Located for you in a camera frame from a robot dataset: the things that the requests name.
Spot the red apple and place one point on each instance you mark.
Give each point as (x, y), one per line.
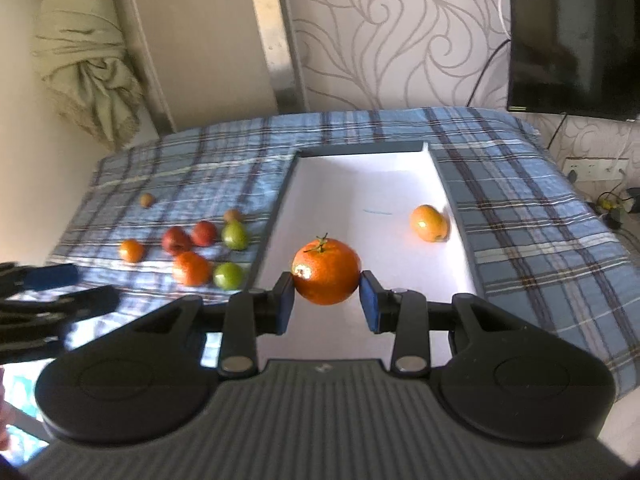
(176, 241)
(204, 234)

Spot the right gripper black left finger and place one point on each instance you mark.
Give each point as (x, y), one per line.
(152, 376)

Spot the black wall television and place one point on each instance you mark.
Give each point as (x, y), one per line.
(575, 57)

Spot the blue plaid tablecloth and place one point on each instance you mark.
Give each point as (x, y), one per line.
(536, 246)

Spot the wrinkled large orange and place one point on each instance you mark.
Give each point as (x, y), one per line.
(191, 269)

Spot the knotted green curtain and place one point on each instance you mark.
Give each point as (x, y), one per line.
(80, 55)

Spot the person left hand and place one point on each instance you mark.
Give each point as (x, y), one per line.
(5, 417)

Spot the small mandarin orange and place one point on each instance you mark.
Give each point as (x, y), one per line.
(131, 251)

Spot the large stemmed orange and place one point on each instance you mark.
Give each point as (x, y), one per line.
(326, 271)

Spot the brown kiwi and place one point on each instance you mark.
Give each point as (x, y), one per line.
(233, 215)
(146, 200)

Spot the white wall power strip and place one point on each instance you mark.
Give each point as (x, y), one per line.
(591, 169)

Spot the grey white cardboard box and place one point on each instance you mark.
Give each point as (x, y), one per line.
(362, 195)

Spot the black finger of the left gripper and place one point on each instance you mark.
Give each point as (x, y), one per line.
(73, 307)
(15, 278)

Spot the green fruit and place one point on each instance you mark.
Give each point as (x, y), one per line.
(228, 276)
(234, 236)

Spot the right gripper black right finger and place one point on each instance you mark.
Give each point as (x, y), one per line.
(492, 371)

